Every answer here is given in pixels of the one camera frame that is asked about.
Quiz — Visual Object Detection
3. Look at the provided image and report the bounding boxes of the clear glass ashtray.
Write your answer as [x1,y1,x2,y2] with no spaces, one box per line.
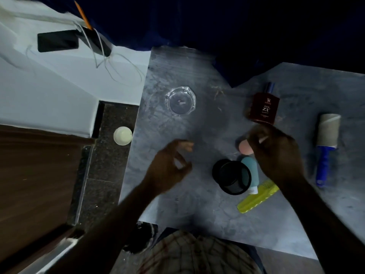
[165,86,197,117]

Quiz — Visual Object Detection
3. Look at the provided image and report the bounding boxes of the black flat case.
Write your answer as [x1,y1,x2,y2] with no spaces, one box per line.
[76,27,112,57]

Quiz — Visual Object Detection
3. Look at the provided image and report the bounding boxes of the person's right forearm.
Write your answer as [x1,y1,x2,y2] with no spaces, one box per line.
[278,172,365,274]

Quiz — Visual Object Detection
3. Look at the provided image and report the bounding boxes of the teal squeeze tube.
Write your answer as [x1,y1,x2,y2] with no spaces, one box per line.
[241,156,259,195]

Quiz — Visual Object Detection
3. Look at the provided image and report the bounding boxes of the dark blue curtain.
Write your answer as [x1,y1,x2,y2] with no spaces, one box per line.
[29,0,365,88]

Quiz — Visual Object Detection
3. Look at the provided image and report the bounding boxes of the plaid shirt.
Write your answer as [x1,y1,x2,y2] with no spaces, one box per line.
[136,229,263,274]

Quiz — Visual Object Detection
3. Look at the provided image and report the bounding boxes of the white cable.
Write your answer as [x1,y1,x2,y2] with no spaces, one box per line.
[72,20,146,85]

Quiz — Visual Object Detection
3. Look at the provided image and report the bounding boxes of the person's left forearm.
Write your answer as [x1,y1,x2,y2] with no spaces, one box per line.
[47,180,161,274]

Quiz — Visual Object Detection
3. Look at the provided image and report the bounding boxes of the black shoe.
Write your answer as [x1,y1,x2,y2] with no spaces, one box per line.
[123,221,159,254]

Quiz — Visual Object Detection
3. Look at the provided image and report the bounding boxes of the brown wooden panel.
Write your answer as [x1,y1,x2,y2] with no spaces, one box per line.
[0,124,95,267]

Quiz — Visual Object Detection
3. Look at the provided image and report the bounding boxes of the person's left hand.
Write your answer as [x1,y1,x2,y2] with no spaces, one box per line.
[145,140,194,196]

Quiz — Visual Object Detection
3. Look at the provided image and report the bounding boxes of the black mesh cup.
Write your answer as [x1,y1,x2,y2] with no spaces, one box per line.
[212,159,252,196]

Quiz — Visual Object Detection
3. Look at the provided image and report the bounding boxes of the pink makeup sponge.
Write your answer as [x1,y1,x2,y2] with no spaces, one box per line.
[238,139,254,156]

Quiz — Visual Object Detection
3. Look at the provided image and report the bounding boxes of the orange pencil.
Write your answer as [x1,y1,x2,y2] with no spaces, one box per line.
[73,0,93,30]

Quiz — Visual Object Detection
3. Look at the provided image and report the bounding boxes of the person's right hand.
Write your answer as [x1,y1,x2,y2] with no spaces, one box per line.
[246,124,305,187]

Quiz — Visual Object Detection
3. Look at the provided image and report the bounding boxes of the brown perfume bottle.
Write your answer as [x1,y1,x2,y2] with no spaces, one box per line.
[249,82,280,125]

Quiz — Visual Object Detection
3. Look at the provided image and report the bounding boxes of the yellow plastic comb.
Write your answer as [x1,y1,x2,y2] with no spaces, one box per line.
[237,179,280,214]

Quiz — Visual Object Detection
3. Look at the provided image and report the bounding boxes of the black smartphone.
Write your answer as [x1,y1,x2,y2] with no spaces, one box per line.
[37,29,80,53]

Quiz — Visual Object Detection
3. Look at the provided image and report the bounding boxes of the white bed sheet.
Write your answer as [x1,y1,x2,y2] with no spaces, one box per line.
[0,0,152,139]

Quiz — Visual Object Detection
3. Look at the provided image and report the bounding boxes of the blue handled lint roller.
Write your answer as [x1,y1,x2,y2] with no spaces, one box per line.
[315,113,341,187]

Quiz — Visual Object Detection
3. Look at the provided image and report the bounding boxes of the white metal bar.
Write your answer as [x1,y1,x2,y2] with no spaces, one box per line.
[17,237,79,274]

